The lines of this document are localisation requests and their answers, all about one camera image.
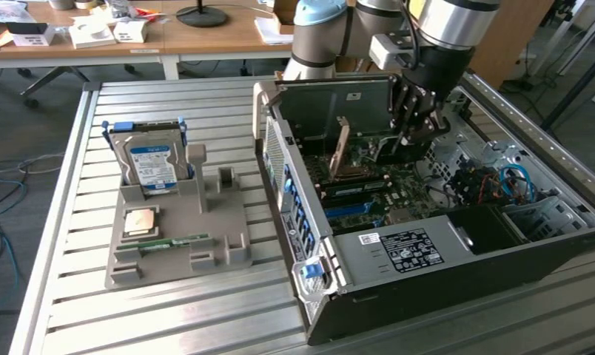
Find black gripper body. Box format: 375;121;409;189
399;36;475;101

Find graphics card with metal bracket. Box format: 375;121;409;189
327;115;430;183

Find perforated metal drive cage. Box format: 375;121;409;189
425;106;490;178

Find wooden cabinet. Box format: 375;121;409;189
467;0;554;89

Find metal CPU socket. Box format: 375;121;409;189
326;153;373;182

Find blue expansion slot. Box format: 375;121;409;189
324;204;378;220

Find white paper stack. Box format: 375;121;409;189
254;16;296;46

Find brown cardboard box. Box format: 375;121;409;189
271;0;300;26

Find grey power supply unit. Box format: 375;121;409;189
331;215;475;285

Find silver disk bay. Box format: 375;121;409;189
502;195;593;240

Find wooden desk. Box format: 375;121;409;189
161;0;434;81
0;0;165;81

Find black round lamp base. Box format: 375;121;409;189
175;0;228;29

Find blue case latch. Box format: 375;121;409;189
299;260;327;279

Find open black PC case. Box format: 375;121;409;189
251;68;595;347

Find hard disk with blue rails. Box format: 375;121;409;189
97;117;190;195

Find grey parts rack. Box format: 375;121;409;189
103;143;255;292

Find small white labelled box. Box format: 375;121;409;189
112;20;149;44

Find green RAM stick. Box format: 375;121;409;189
116;232;212;253

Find silver CPU chip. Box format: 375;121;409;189
123;208;160;238

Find white box with roll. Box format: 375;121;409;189
68;16;116;50

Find black caster base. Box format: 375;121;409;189
17;65;91;109

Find white box black lid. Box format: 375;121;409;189
4;21;56;47

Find clear plastic bag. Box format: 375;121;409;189
0;0;36;24

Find black camera cable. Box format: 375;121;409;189
398;0;425;71

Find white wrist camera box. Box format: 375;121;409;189
369;33;413;70

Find black wire bundle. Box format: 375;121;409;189
449;166;505;208

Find blue wire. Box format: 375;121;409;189
498;163;536;204

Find grey floor cable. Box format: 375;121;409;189
0;153;65;175

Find blue floor cable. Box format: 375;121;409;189
0;180;29;317

